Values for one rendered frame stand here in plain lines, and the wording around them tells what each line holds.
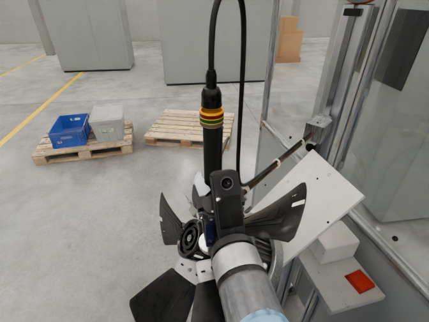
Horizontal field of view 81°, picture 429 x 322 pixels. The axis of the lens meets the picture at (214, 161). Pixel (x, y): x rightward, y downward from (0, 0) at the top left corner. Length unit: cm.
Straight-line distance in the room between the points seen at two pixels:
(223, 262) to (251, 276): 5
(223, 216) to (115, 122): 317
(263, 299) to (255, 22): 601
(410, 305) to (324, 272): 29
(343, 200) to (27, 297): 222
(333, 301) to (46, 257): 219
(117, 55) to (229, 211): 749
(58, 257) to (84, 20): 627
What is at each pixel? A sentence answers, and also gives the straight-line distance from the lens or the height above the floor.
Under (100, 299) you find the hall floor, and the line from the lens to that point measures 222.
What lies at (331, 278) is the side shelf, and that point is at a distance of 124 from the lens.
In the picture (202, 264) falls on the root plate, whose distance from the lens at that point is 78.
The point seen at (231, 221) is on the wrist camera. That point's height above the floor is 152.
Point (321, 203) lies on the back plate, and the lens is 87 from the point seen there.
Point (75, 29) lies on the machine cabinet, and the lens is 795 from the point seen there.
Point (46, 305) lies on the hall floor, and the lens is 236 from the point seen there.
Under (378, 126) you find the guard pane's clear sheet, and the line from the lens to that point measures 115.
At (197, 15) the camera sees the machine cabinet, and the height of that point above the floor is 143.
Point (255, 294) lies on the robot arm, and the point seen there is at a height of 152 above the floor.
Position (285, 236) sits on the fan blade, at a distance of 57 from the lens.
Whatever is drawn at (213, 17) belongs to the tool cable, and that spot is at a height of 180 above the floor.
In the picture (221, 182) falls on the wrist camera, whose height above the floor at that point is 158.
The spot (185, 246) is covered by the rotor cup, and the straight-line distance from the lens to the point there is 79.
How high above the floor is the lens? 183
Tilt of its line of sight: 34 degrees down
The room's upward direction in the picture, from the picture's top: straight up
